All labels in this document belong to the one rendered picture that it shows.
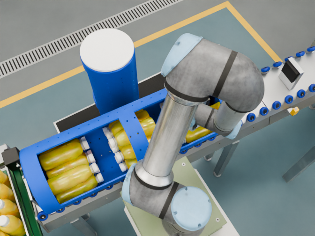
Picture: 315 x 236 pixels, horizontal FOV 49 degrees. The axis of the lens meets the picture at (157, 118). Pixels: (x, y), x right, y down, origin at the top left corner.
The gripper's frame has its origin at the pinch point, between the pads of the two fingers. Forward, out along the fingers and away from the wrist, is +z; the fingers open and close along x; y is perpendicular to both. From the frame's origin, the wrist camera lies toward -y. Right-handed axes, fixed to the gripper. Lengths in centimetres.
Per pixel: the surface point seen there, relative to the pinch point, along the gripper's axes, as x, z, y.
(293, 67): 5, 2, 62
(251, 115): -4.6, 12.5, 33.9
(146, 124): 4.6, -8.6, -17.7
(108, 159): 6.5, 14.2, -36.3
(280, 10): 110, 110, 172
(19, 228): -6, 10, -81
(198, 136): -5.2, 4.1, 3.1
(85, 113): 81, 95, -35
